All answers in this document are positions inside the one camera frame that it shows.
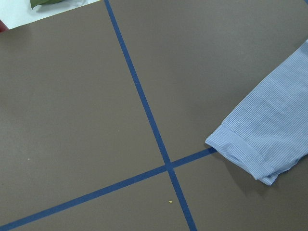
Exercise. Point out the brown table mat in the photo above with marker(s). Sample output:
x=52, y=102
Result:
x=105, y=109

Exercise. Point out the blue striped button shirt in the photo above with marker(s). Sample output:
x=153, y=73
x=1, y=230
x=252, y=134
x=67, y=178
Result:
x=267, y=132

